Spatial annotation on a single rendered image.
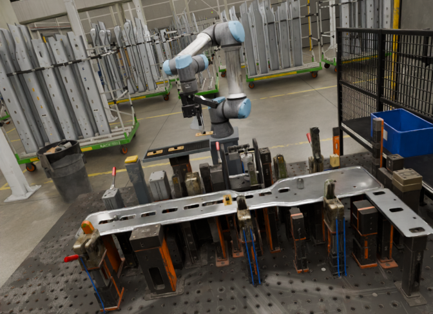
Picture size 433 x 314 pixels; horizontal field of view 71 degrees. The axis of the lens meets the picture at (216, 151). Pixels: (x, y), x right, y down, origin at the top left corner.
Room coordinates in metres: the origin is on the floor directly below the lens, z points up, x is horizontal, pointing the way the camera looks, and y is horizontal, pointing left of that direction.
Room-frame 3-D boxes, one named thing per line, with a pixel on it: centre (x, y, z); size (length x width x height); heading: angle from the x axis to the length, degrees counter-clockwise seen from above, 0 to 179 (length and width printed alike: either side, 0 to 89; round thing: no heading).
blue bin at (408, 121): (1.35, -0.91, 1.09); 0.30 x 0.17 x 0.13; 173
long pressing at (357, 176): (1.19, 0.01, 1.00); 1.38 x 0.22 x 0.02; 87
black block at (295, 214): (1.01, -0.27, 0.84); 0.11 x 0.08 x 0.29; 177
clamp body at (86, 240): (1.03, 0.59, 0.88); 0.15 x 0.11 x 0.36; 177
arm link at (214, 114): (1.81, -0.06, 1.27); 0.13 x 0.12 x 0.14; 57
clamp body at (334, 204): (0.97, -0.40, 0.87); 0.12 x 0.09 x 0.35; 177
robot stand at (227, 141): (1.81, -0.06, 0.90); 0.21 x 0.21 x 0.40; 83
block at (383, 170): (1.15, -0.74, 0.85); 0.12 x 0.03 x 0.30; 177
